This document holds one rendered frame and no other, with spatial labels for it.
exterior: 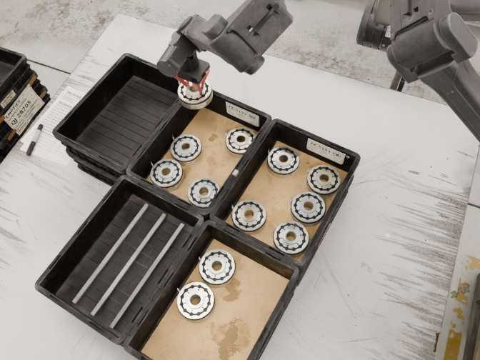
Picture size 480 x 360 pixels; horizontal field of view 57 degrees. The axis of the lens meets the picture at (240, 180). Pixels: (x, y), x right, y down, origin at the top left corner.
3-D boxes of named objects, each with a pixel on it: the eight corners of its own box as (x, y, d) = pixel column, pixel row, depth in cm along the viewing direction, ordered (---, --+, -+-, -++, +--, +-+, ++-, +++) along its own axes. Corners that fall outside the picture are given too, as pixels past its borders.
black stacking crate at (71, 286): (133, 191, 144) (123, 173, 134) (210, 233, 135) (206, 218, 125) (51, 298, 128) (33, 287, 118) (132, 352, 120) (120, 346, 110)
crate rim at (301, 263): (273, 121, 142) (274, 116, 140) (361, 159, 134) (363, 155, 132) (207, 221, 127) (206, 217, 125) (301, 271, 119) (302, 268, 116)
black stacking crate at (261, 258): (211, 233, 135) (206, 218, 125) (298, 281, 127) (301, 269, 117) (133, 353, 120) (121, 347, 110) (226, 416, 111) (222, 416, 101)
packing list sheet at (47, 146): (63, 84, 181) (63, 83, 181) (111, 101, 176) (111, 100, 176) (15, 148, 168) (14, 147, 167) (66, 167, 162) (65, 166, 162)
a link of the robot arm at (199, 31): (271, 55, 77) (226, 10, 72) (249, 80, 78) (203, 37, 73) (218, 37, 115) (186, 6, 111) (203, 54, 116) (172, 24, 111)
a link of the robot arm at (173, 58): (218, 37, 112) (193, 13, 109) (198, 70, 107) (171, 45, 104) (194, 54, 122) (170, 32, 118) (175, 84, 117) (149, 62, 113)
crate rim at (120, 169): (127, 56, 159) (125, 51, 157) (196, 86, 151) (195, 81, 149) (52, 136, 144) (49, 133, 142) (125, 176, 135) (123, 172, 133)
